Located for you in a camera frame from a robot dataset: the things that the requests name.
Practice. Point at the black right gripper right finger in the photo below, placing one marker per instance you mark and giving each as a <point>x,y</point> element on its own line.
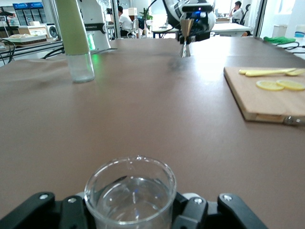
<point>226,214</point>

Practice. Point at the yellow plastic knife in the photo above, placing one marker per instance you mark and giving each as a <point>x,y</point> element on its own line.
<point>267,70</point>

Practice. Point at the small clear glass beaker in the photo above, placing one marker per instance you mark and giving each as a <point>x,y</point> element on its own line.
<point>131,198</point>

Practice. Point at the white bin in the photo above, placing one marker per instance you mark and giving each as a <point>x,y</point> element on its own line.
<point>280,31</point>

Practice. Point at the white front loading appliance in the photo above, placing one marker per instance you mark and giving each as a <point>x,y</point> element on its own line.
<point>51,31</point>

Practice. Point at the yellow plastic fork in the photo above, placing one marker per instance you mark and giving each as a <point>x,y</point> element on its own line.
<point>262,74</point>

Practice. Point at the brown table cover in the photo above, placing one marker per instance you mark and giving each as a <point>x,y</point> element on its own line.
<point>143,107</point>

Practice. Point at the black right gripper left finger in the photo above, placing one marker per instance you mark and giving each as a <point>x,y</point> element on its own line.
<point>35,214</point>

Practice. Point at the white office table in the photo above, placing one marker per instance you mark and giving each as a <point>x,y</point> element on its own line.
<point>228,27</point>

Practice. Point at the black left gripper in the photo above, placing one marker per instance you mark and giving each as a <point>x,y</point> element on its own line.
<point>200,23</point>

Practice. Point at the wooden cutting board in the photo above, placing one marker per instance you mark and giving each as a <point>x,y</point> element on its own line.
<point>267,105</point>

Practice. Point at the glass door drinks fridge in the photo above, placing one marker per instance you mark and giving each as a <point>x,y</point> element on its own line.
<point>28,14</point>

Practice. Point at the green cloth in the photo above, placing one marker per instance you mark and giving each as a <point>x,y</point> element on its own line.
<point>278,39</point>

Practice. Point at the aluminium frame post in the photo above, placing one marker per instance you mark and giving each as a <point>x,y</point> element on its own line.
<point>115,19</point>

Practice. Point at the seated person with dark hair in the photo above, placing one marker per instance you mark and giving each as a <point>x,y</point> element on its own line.
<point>238,14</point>

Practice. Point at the green potted plant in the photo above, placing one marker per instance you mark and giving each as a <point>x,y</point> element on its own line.
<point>146,15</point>

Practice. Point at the seated person in white shirt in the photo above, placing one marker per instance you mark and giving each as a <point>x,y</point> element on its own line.
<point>125,21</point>

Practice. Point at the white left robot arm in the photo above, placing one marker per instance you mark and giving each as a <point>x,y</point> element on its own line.
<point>95,23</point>

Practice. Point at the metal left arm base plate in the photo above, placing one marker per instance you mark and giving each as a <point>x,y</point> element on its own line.
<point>107,50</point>

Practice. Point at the yellow lemon slice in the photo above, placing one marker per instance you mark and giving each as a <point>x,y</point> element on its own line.
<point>291,85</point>
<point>269,86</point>

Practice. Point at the green sleeved glass bottle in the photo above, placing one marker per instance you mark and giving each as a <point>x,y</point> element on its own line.
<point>74,35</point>

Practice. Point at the steel double jigger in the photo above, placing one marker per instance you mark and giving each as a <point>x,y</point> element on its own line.
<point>186,28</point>

